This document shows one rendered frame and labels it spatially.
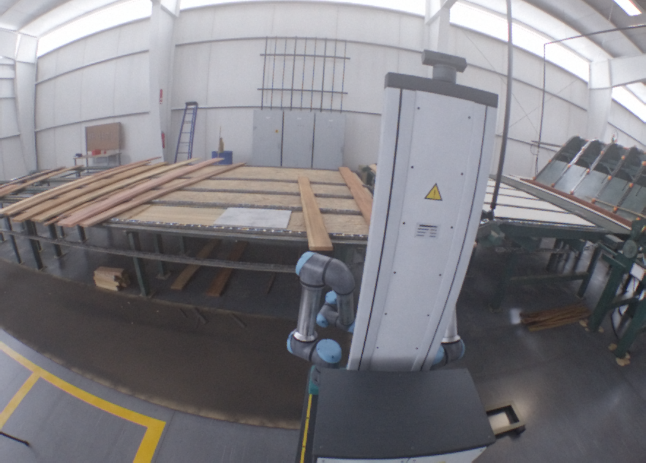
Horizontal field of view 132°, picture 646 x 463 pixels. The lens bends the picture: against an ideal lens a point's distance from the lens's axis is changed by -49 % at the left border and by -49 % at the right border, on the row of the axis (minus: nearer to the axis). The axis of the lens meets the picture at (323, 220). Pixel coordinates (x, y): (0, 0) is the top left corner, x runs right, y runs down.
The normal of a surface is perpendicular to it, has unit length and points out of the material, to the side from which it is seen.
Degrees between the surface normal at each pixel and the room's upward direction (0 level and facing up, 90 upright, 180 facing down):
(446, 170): 90
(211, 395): 0
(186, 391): 0
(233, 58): 88
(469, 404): 0
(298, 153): 90
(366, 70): 88
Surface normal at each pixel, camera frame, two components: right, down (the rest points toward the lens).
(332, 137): 0.01, 0.33
